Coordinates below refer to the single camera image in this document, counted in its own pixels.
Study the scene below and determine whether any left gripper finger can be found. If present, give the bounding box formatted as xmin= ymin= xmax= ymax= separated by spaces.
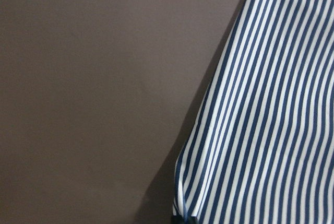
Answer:
xmin=171 ymin=215 xmax=197 ymax=224

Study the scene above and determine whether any striped polo shirt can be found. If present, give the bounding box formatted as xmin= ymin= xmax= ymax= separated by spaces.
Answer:
xmin=172 ymin=0 xmax=333 ymax=223

